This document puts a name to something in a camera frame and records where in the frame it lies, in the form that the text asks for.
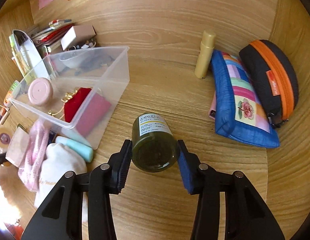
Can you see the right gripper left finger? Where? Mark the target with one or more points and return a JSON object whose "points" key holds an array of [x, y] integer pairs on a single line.
{"points": [[60, 214]]}

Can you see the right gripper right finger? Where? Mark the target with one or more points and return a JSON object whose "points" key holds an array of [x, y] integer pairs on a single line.
{"points": [[247, 216]]}

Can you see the translucent round lidded container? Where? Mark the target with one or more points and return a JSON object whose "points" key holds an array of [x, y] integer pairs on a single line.
{"points": [[17, 148]]}

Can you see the yellow cream jar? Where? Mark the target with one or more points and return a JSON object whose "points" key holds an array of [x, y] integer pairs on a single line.
{"points": [[5, 138]]}

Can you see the red velvet pouch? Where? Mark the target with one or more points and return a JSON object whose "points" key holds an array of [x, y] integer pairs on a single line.
{"points": [[74, 101]]}

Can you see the dark green spray bottle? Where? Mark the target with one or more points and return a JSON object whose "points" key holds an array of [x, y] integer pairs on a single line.
{"points": [[154, 148]]}

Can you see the clear plastic storage bin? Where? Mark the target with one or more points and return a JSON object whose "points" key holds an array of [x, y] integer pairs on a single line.
{"points": [[103, 70]]}

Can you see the pink round jar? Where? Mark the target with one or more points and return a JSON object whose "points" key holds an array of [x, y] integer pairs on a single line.
{"points": [[40, 91]]}

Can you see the blue patchwork pouch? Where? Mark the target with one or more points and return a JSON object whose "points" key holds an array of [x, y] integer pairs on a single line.
{"points": [[239, 113]]}

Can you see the pink phone under pouch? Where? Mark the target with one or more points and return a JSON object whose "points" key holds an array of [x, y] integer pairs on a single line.
{"points": [[212, 110]]}

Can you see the pens cluster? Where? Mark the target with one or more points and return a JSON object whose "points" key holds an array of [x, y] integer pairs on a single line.
{"points": [[4, 113]]}

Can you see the green orange glue tube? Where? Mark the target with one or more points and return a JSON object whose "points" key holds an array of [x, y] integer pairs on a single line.
{"points": [[12, 93]]}

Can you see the black orange zip case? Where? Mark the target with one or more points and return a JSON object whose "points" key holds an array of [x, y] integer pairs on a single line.
{"points": [[274, 79]]}

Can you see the yellow green spray bottle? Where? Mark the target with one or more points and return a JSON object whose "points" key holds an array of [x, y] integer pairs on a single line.
{"points": [[20, 61]]}

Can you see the bowl of beads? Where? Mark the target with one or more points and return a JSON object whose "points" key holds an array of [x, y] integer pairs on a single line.
{"points": [[88, 44]]}

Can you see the yellow lotion tube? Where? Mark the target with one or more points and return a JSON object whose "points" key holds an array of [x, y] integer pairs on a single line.
{"points": [[205, 53]]}

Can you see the stack of books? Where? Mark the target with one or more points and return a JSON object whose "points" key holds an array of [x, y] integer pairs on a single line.
{"points": [[53, 33]]}

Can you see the small white cardboard box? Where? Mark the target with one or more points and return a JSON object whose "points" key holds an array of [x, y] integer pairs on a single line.
{"points": [[77, 34]]}

